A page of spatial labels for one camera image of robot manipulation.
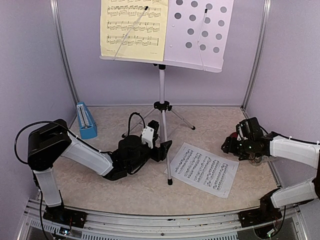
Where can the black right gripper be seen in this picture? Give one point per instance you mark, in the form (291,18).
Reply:
(230,147)

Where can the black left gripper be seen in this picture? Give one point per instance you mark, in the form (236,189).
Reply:
(160,152)

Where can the white sheet music page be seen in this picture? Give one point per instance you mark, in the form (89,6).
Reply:
(204,170)

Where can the blue and white box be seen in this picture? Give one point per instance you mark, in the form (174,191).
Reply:
(87,125)

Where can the yellow sheet music page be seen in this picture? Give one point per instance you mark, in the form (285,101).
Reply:
(133,29)

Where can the white perforated music stand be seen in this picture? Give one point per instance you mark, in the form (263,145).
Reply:
(196,37)

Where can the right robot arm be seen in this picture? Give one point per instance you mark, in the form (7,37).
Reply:
(250,142)

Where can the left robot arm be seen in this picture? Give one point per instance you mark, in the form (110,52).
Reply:
(53,140)

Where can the red floral saucer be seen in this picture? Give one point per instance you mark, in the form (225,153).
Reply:
(234,135)

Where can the white patterned mug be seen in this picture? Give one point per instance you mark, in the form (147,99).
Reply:
(257,161)

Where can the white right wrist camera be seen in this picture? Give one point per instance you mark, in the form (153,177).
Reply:
(240,133)

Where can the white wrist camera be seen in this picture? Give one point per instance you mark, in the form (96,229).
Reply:
(240,133)
(149,134)

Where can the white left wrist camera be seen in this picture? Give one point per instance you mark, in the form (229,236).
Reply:
(149,134)

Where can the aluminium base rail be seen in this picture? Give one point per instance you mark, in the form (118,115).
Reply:
(99,225)

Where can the right aluminium frame post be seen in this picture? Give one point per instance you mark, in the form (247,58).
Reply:
(258,52)

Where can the aluminium frame post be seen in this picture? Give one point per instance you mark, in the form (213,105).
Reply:
(258,52)
(54,6)

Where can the left aluminium frame post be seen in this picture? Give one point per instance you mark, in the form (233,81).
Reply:
(54,6)

